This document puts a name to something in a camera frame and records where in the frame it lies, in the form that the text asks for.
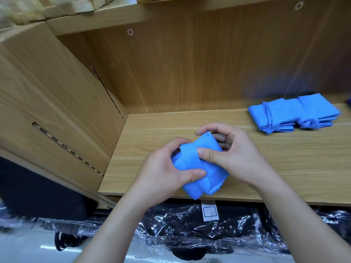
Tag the beige woven basket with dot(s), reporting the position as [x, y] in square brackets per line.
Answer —
[49, 8]

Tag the person's right hand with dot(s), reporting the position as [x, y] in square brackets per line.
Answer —
[241, 156]

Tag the person's right forearm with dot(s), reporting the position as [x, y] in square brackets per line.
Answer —
[307, 221]

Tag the white paper tag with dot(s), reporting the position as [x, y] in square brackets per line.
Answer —
[210, 211]

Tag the person's left forearm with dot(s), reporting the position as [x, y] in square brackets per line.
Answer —
[115, 232]

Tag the black plastic-wrapped bag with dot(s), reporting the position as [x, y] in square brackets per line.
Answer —
[49, 224]
[323, 224]

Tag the wooden shelf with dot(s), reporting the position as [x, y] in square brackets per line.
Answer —
[307, 167]

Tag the person's right shoe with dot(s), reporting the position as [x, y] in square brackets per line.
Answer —
[215, 260]

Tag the light blue non-woven bag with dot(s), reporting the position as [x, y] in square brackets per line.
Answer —
[274, 116]
[211, 180]
[318, 109]

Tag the person's left hand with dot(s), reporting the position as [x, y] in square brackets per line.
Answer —
[159, 175]

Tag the black wrapped bag with tag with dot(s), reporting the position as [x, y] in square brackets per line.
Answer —
[175, 224]

